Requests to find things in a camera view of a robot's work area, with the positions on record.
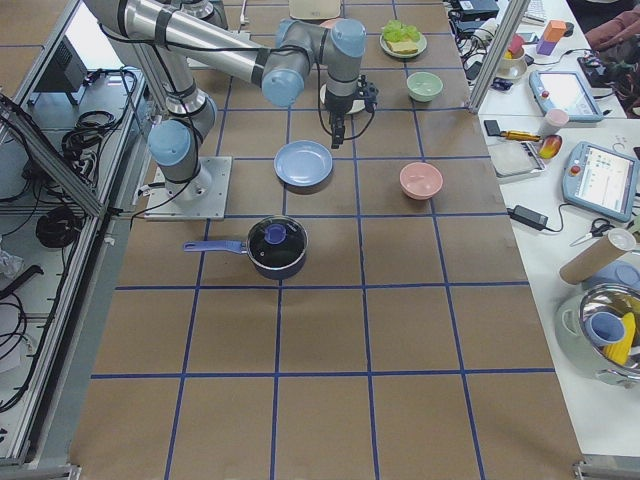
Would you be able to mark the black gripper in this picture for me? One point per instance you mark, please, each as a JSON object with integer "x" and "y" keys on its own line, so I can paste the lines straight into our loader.
{"x": 339, "y": 105}

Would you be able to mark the blue plate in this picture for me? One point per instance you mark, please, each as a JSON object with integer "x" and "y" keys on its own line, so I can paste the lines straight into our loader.
{"x": 303, "y": 163}

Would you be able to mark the pink plate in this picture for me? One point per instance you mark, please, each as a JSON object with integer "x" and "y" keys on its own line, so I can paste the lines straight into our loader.
{"x": 330, "y": 23}

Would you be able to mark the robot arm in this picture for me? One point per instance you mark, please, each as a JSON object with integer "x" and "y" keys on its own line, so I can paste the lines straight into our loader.
{"x": 167, "y": 36}

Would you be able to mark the cream white plate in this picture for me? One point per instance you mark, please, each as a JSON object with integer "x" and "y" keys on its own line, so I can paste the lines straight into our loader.
{"x": 357, "y": 105}

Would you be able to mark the green bowl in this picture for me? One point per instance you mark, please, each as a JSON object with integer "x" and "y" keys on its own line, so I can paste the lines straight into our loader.
{"x": 424, "y": 86}

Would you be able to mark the pink bowl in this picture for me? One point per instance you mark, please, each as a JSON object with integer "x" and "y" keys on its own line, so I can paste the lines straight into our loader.
{"x": 420, "y": 181}

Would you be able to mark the green plate with sandwich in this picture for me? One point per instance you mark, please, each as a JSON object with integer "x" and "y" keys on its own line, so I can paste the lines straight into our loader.
{"x": 422, "y": 44}

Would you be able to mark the bread slice on plate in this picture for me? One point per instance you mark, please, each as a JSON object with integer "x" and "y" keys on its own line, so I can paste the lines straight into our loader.
{"x": 405, "y": 47}

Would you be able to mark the green lettuce leaf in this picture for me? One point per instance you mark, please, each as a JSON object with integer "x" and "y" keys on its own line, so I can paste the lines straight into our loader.
{"x": 397, "y": 31}

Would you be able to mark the dark blue saucepan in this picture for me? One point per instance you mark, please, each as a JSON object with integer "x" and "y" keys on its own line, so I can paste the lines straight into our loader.
{"x": 276, "y": 246}

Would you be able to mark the black phone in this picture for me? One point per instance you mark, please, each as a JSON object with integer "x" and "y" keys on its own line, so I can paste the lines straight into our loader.
{"x": 492, "y": 128}

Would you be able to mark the metal tray scale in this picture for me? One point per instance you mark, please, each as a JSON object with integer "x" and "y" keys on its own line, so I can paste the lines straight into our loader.
{"x": 515, "y": 160}

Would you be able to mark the white bowl with fruit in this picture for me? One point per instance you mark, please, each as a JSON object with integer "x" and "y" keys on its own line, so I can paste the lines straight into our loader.
{"x": 512, "y": 65}

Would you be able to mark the toy mango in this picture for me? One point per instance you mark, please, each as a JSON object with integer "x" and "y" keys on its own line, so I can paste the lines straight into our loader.
{"x": 550, "y": 147}

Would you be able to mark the black power adapter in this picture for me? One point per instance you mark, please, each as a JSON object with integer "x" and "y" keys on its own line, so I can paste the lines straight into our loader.
{"x": 528, "y": 217}

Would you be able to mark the white cup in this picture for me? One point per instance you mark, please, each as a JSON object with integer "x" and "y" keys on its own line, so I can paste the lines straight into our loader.
{"x": 554, "y": 120}

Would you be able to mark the teach pendant upper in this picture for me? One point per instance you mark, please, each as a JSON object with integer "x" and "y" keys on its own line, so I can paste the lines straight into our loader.
{"x": 567, "y": 91}

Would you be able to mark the teach pendant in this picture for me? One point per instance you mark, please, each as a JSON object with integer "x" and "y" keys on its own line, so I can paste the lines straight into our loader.
{"x": 567, "y": 91}
{"x": 601, "y": 180}

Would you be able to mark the purple orange blocks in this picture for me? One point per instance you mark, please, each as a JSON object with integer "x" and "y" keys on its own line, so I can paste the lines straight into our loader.
{"x": 554, "y": 31}

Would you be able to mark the teach pendant lower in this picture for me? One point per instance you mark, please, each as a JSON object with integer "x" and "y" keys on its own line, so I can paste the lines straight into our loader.
{"x": 601, "y": 180}

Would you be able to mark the black control box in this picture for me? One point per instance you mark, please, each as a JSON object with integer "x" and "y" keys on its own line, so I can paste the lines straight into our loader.
{"x": 65, "y": 73}

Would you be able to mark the scissors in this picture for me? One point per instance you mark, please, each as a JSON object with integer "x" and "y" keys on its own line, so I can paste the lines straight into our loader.
{"x": 599, "y": 227}

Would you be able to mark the cardboard tube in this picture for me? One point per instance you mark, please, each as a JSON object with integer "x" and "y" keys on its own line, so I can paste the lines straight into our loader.
{"x": 607, "y": 249}

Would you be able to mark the steel bowl with toys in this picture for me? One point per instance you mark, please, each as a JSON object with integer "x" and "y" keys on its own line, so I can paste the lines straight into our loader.
{"x": 598, "y": 331}

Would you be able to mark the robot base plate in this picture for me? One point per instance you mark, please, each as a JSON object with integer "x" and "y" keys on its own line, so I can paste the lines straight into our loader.
{"x": 204, "y": 198}

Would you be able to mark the orange handled screwdriver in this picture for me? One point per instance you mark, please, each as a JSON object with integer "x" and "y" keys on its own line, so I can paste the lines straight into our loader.
{"x": 520, "y": 136}

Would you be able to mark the aluminium frame post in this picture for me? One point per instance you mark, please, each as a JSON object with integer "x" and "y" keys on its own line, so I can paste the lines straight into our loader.
{"x": 506, "y": 29}

